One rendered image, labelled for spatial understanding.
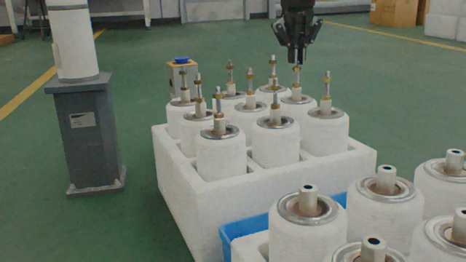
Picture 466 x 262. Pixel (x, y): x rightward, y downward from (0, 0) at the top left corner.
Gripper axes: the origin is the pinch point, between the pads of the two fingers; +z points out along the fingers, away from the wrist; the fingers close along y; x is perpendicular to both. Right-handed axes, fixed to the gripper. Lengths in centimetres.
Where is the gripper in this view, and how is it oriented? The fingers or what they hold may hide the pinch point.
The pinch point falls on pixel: (296, 56)
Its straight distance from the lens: 93.1
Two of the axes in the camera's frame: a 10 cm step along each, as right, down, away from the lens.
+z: 0.4, 9.4, 3.4
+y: -8.5, 2.1, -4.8
